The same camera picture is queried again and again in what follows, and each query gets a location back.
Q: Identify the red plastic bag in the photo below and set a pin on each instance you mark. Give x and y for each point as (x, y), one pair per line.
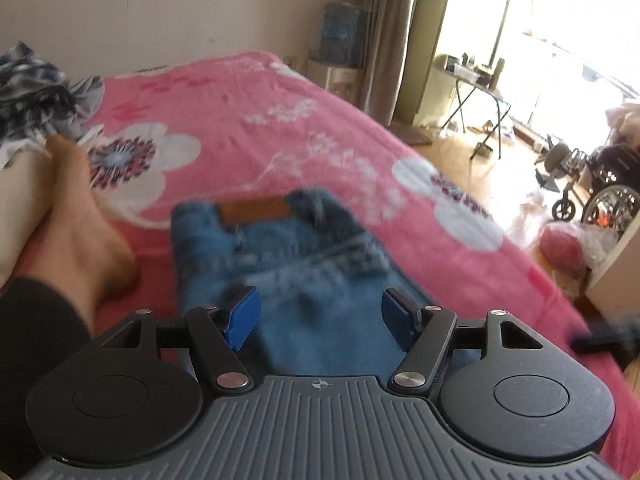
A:
(562, 247)

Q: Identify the plaid shirt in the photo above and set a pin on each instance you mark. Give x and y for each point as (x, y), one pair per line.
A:
(30, 75)

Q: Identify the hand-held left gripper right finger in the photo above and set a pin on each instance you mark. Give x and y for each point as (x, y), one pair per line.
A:
(397, 317)

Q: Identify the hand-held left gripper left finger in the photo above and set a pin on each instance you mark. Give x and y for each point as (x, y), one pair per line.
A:
(245, 317)

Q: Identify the black pants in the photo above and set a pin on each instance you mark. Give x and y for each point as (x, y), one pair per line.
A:
(35, 360)

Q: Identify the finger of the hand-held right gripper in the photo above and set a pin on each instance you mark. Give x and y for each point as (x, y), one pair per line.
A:
(605, 337)

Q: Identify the dark floor mat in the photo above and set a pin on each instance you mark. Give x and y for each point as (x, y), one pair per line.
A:
(412, 134)

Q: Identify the blue water bottle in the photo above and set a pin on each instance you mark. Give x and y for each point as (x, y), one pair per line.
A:
(345, 35)

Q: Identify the wheelchair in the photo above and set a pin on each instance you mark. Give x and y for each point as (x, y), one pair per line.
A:
(610, 185)

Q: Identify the person's bare foot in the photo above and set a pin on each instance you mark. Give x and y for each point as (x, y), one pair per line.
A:
(85, 230)

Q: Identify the white plastic bag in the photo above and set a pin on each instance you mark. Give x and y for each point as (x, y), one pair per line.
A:
(600, 245)

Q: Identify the folding table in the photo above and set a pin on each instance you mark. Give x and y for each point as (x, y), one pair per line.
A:
(475, 82)

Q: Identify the white water dispenser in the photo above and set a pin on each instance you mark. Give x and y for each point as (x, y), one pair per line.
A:
(335, 82)

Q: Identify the beige curtain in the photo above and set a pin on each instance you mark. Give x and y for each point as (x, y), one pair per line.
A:
(390, 35)

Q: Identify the wall socket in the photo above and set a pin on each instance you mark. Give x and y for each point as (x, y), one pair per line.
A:
(290, 61)

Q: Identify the beige clothes heap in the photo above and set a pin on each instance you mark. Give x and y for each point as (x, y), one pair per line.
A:
(625, 125)

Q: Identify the grey garment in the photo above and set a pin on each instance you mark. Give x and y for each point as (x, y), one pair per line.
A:
(75, 100)

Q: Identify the pink floral blanket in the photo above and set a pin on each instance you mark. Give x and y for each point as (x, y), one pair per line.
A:
(250, 125)

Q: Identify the blue denim jeans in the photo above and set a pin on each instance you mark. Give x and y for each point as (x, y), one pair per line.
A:
(310, 280)

